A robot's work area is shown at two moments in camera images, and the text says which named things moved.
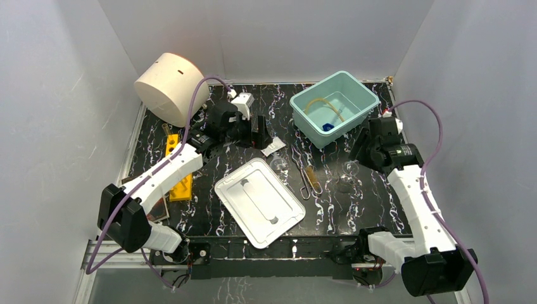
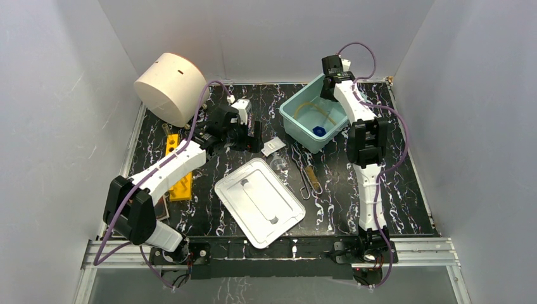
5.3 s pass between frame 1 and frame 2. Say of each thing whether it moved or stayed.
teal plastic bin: moved
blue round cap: moved
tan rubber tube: moved
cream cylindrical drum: stayed
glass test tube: stayed
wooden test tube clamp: stayed
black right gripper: moved
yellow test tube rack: stayed
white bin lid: stayed
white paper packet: stayed
